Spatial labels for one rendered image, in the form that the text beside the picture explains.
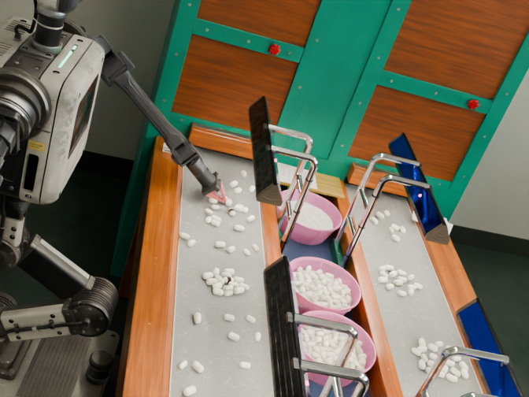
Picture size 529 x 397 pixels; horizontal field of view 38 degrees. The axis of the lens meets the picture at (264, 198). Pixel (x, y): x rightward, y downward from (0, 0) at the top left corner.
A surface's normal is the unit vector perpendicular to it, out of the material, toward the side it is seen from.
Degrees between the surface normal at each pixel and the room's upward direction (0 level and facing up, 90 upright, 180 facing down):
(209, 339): 0
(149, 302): 0
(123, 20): 90
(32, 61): 0
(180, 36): 90
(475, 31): 90
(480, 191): 90
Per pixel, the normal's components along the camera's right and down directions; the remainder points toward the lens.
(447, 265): 0.30, -0.81
